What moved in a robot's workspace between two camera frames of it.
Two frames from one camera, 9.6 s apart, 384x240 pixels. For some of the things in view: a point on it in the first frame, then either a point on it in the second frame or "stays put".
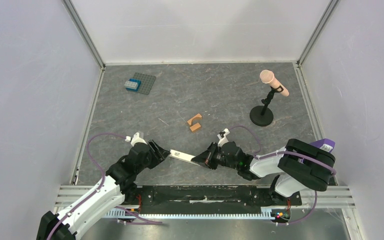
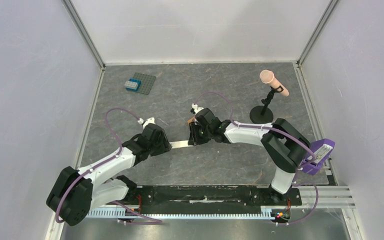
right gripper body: x=214 y=156 → x=194 y=134
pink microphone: x=267 y=76 stays put
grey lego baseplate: x=146 y=83 stays put
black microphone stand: x=262 y=115 stays put
